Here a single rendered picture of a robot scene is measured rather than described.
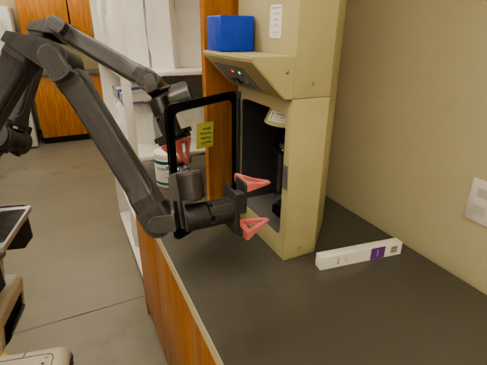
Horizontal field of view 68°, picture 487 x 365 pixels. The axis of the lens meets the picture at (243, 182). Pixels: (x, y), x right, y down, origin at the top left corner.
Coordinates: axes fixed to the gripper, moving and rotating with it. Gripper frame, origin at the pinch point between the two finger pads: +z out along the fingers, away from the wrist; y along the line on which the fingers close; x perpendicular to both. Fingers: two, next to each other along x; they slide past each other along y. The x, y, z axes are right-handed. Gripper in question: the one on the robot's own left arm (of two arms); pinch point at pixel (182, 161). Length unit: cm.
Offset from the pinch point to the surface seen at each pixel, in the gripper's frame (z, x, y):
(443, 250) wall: 52, -33, -54
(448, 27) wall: -8, -41, -69
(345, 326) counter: 48, 8, -39
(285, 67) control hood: -12.3, -3.6, -40.1
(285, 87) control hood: -8.2, -4.0, -38.4
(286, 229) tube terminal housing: 28.2, -6.3, -22.4
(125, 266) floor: 58, -55, 156
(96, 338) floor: 75, -3, 121
